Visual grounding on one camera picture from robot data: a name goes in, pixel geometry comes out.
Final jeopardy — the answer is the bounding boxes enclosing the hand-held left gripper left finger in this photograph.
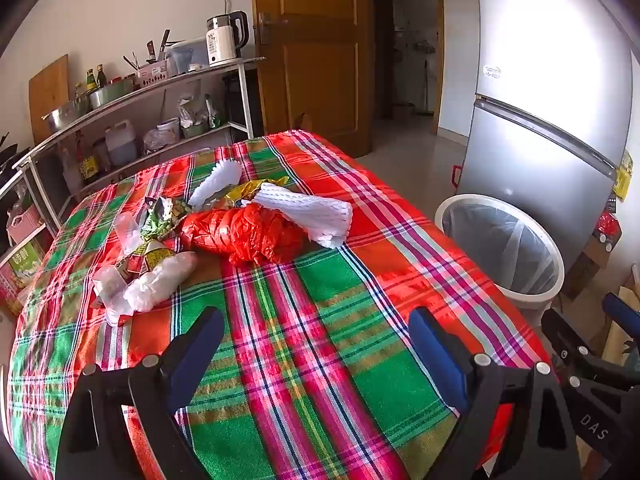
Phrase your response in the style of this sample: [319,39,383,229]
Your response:
[54,306,225,480]

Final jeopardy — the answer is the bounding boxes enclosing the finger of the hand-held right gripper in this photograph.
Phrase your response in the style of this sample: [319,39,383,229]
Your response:
[602,292,640,323]
[542,308,601,376]

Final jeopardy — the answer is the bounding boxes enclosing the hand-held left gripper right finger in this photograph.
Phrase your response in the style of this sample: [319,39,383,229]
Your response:
[408,306,584,480]

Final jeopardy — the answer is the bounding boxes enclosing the white trash bin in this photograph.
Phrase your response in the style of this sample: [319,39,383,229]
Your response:
[434,193,566,328]

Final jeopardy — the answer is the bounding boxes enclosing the clear plastic bag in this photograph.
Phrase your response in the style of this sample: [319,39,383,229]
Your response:
[122,251,198,313]

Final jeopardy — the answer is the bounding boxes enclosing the yellow label sauce packet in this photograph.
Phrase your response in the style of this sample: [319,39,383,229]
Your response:
[116,239,173,276]

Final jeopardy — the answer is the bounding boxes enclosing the clear plastic cup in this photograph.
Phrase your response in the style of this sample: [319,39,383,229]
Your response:
[114,211,143,256]
[92,266,131,328]

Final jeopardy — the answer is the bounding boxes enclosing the red plastic bag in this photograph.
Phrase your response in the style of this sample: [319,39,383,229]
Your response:
[179,203,306,267]

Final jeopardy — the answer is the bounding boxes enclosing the green snack wrapper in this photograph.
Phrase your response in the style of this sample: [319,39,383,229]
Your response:
[139,196,193,241]

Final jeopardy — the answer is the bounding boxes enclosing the yellow snack wrapper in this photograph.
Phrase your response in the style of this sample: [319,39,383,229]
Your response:
[212,177,291,211]

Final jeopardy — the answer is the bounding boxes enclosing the small white foam net sleeve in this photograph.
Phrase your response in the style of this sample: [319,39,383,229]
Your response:
[189,157,242,211]

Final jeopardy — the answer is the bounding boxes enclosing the large white foam net sleeve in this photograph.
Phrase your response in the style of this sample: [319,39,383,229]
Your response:
[252,182,353,250]

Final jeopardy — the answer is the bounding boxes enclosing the yellow pineapple print cloth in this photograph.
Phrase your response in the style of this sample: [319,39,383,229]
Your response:
[600,280,640,366]

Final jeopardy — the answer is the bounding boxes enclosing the cardboard box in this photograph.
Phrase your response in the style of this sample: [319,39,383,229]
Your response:
[565,235,611,286]

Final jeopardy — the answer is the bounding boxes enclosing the small red bag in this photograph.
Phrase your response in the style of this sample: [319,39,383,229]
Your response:
[597,210,623,241]

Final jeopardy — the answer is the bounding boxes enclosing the clear plastic bin liner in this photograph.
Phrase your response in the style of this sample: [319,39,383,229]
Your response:
[442,204,558,296]

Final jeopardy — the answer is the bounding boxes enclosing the plaid tablecloth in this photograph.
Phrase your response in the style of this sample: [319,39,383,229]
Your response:
[5,130,553,480]

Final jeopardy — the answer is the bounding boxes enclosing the yellow hanging bag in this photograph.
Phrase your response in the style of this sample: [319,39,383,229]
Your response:
[614,150,634,201]

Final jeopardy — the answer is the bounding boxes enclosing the silver refrigerator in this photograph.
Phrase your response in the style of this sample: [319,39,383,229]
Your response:
[457,0,635,281]

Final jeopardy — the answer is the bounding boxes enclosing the green carton box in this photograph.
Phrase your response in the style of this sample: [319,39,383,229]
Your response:
[0,240,46,301]

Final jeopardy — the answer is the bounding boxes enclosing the plastic bag on shelf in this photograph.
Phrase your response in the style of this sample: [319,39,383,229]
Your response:
[144,129,169,155]

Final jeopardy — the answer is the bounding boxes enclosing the sauce bottle with yellow label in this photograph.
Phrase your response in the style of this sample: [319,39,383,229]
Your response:
[75,132,99,181]

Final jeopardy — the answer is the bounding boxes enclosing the plastic jug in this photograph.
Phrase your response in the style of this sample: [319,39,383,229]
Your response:
[105,120,138,168]

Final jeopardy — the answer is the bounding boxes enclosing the white metal shelf rack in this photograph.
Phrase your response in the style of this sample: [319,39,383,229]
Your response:
[12,56,266,241]

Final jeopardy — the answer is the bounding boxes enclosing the metal basin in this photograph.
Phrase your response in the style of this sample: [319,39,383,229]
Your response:
[42,97,92,131]

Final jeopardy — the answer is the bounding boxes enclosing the black wok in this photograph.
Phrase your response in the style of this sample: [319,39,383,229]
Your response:
[0,132,31,171]

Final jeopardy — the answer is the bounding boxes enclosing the green basin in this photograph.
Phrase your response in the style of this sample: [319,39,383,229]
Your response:
[89,80,136,110]

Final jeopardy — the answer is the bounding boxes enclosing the pink utensil basket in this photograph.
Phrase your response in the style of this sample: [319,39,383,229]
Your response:
[135,60,169,87]

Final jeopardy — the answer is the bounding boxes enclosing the wooden cutting board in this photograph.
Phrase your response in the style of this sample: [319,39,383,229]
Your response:
[28,54,70,143]

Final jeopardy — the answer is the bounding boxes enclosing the clear storage box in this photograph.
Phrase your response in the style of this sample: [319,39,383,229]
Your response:
[167,37,211,73]

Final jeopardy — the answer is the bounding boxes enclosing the white electric kettle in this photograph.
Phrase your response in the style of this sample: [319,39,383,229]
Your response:
[206,11,248,67]

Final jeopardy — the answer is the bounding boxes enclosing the wooden door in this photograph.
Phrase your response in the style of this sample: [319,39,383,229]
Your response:
[250,0,374,158]

